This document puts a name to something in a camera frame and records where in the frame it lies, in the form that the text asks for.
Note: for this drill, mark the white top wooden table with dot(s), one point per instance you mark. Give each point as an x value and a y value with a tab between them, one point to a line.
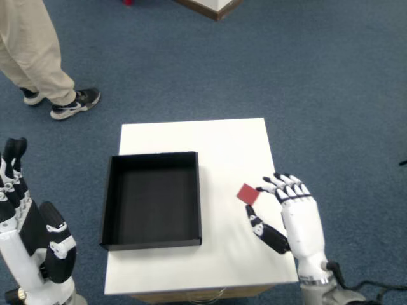
190	136

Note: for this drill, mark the black open box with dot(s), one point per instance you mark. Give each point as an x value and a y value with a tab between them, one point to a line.
152	203

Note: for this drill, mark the red cube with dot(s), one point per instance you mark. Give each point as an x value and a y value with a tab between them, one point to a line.
249	193

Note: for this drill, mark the black white sneaker with swoosh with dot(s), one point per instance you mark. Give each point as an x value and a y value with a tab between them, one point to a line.
73	107

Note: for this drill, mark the white cabinet with wooden base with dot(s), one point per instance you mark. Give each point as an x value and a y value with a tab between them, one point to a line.
213	4

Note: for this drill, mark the small red object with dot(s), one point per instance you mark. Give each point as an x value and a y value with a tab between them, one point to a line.
128	2

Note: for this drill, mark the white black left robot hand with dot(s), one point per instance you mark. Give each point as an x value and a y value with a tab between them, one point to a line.
16	254

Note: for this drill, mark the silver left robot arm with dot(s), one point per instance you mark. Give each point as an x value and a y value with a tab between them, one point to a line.
79	298

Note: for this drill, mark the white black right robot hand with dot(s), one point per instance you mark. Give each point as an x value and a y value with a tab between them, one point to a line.
302	222

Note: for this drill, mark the beige trousers of person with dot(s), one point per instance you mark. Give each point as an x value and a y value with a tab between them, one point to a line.
28	47

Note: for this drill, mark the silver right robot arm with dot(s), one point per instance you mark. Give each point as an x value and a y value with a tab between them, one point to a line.
324	294

